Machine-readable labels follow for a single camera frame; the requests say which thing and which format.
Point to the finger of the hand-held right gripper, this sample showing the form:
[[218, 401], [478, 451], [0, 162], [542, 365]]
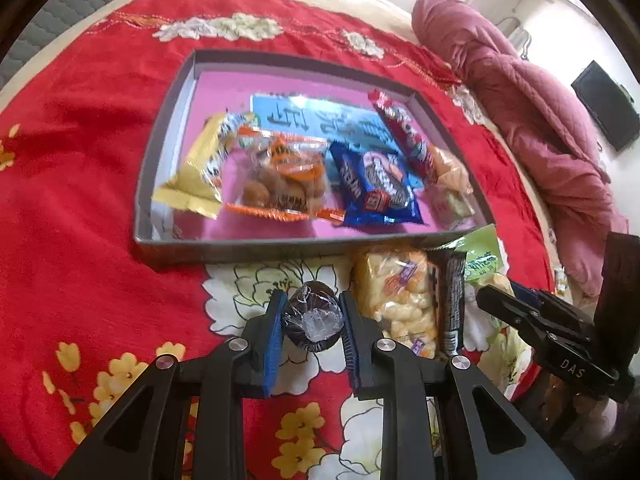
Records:
[[510, 310], [530, 296]]

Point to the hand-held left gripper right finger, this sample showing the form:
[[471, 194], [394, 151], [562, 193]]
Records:
[[350, 345]]

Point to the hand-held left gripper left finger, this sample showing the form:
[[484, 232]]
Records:
[[272, 340]]

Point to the dark chocolate cookie clear wrapper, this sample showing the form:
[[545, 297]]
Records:
[[305, 310]]

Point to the grey cardboard box tray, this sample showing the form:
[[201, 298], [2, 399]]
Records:
[[250, 252]]

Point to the clear bread roll packet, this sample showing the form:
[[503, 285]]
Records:
[[445, 170]]

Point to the orange clear pastry packet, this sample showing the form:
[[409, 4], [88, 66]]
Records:
[[285, 175]]

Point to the blue cookie packet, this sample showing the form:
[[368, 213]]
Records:
[[370, 180]]

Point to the black snack bar packet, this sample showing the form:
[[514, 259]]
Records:
[[452, 300]]

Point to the green snack packet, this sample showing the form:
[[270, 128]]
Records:
[[482, 255]]

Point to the yellow puffed snack bag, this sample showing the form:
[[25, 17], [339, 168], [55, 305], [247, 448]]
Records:
[[400, 295]]

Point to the yellow snack bar packet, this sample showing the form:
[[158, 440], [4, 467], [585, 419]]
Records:
[[200, 170]]

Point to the pink quilt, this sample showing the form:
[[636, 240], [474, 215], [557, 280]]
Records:
[[525, 110]]

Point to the black television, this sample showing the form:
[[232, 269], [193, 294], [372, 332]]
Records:
[[610, 105]]

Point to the red snack stick packet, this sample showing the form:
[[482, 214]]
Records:
[[400, 125]]

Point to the pink picture book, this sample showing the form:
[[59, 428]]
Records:
[[220, 90]]

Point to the red floral blanket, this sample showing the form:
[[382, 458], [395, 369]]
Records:
[[75, 160]]

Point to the grey quilted headboard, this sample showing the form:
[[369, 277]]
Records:
[[60, 5]]

